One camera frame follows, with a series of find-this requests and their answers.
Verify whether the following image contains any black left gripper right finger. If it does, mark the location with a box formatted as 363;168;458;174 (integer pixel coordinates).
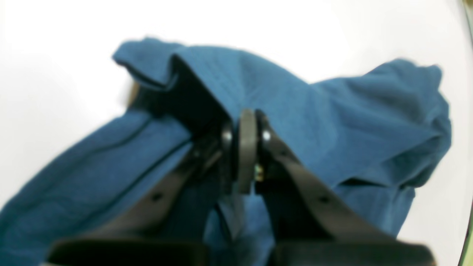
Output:
240;109;436;266

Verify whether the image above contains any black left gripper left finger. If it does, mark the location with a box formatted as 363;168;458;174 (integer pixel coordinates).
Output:
47;122;234;266

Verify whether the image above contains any dark blue t-shirt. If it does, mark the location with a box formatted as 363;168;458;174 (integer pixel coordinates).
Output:
1;38;452;266

